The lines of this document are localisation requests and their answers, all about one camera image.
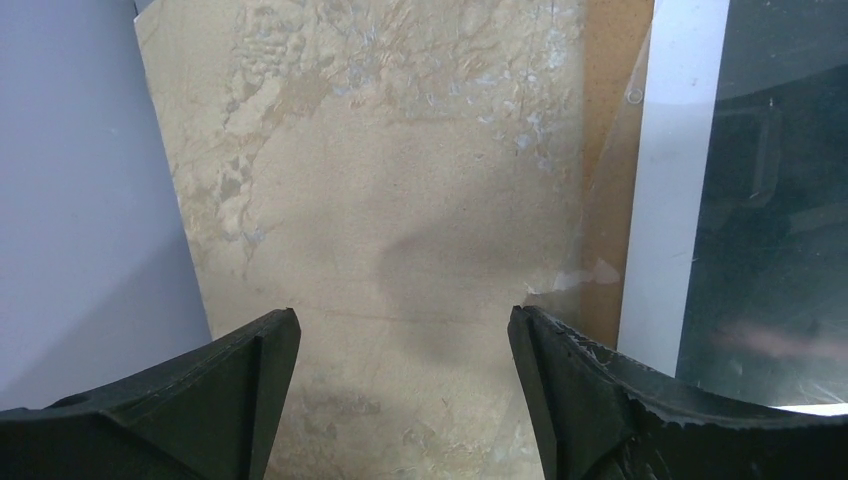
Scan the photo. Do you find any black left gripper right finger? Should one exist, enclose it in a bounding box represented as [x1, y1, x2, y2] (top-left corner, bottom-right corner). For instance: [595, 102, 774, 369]
[507, 306, 847, 479]

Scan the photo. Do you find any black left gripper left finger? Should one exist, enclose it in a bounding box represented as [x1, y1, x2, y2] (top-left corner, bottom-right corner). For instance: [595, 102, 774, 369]
[1, 309, 301, 479]

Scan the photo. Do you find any printed photo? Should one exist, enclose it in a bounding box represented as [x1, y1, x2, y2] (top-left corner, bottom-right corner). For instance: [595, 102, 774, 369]
[582, 1, 847, 416]

